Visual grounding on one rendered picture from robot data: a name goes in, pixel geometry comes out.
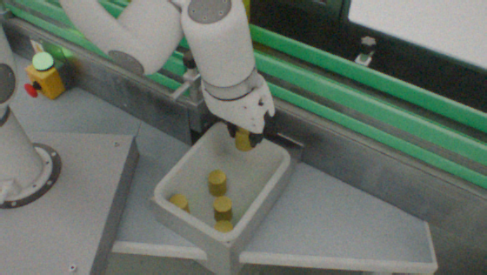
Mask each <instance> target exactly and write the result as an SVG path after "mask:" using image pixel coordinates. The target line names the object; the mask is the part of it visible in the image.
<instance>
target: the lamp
mask: <svg viewBox="0 0 487 275"><path fill-rule="evenodd" d="M32 63H33V64H34V68H35V69H36V70H38V71H47V70H49V69H51V68H52V67H53V65H54V62H53V60H52V59H51V55H50V54H48V53H40V54H37V55H35V56H34V57H33V62H32Z"/></svg>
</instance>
